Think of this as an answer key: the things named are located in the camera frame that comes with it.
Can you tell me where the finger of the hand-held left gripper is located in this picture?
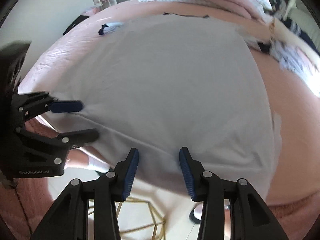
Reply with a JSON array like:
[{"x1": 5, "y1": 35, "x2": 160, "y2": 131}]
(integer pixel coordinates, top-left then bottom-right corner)
[
  {"x1": 17, "y1": 91, "x2": 84, "y2": 117},
  {"x1": 17, "y1": 128, "x2": 100, "y2": 167}
]

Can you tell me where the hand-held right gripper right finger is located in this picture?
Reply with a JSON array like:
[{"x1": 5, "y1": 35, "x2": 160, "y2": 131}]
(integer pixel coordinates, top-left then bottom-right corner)
[{"x1": 179, "y1": 147, "x2": 291, "y2": 240}]

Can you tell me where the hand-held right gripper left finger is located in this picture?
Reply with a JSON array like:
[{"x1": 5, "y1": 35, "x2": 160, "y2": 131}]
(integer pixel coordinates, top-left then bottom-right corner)
[{"x1": 29, "y1": 147, "x2": 140, "y2": 240}]

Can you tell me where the light blue navy-trimmed T-shirt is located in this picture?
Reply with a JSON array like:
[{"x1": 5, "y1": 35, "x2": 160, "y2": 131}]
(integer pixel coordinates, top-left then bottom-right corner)
[{"x1": 99, "y1": 12, "x2": 283, "y2": 205}]

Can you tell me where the stack of folded clothes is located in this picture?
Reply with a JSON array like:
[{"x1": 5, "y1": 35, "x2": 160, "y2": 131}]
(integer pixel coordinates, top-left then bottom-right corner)
[{"x1": 237, "y1": 12, "x2": 320, "y2": 85}]

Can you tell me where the person's left leg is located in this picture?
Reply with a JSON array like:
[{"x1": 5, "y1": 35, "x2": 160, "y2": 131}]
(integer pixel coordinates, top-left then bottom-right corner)
[{"x1": 66, "y1": 149, "x2": 112, "y2": 174}]

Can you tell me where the bed with pink sheet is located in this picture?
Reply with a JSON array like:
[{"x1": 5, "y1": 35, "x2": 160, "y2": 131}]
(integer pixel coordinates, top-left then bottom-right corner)
[{"x1": 19, "y1": 0, "x2": 320, "y2": 208}]

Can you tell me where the navy striped garment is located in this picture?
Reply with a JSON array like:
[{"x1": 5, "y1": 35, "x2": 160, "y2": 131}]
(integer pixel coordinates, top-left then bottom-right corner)
[{"x1": 285, "y1": 20, "x2": 315, "y2": 48}]

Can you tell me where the grey padded headboard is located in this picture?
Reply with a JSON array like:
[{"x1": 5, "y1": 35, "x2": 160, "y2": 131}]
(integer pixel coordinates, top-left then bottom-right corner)
[{"x1": 282, "y1": 0, "x2": 319, "y2": 43}]

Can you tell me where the gold wire frame stool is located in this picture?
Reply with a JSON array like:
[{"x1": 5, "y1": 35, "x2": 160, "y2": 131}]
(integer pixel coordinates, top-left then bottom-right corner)
[{"x1": 115, "y1": 196, "x2": 167, "y2": 240}]

